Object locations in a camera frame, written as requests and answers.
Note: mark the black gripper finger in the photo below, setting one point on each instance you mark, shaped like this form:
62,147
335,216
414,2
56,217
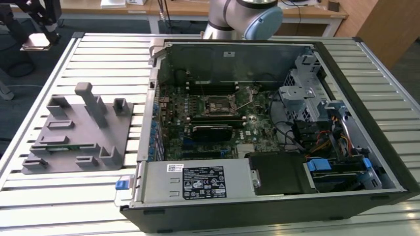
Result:
10,22
50,12

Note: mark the silver square CPU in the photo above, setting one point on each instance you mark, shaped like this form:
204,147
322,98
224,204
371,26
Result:
34,43

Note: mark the CPU socket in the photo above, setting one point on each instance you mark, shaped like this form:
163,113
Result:
216,105

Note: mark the plain white box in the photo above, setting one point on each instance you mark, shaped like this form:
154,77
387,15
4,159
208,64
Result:
114,4

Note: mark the long wooden desk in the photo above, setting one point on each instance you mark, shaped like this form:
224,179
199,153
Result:
115,13

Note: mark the white box with print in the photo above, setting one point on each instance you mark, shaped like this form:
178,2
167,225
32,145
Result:
136,2

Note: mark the grey desk foot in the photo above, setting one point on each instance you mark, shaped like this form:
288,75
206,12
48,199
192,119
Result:
7,94

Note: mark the grey plastic parts rack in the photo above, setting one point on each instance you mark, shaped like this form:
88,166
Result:
82,137

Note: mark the green RAM stick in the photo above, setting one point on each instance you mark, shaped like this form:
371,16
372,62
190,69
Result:
74,147

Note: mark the black RAM slot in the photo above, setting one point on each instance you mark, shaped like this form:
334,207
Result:
216,123
214,89
216,118
214,84

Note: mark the black graphics card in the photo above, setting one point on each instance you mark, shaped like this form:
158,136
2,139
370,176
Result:
211,134

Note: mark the blue case latch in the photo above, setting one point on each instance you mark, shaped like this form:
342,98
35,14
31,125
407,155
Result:
122,185

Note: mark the black expansion slot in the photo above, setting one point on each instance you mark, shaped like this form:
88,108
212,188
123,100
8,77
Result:
203,154

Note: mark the silver power supply unit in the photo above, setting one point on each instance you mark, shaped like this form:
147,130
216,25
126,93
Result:
158,182

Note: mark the green motherboard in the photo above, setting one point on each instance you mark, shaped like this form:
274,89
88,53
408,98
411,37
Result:
259,123

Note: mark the silver chipset heatsink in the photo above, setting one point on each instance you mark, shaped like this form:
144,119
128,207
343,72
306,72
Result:
246,150

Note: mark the silver metal drive cage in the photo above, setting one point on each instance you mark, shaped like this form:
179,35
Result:
295,98

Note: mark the small dark box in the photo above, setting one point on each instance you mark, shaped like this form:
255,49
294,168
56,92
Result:
334,6

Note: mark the black drive connector block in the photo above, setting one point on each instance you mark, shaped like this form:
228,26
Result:
306,132

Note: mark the black open PC case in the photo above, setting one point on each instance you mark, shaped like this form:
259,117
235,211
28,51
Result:
230,216

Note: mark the wooden cabinet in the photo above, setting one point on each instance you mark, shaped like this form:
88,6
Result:
387,29

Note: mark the blue disk carrier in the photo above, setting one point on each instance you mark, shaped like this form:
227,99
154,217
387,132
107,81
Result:
320,165

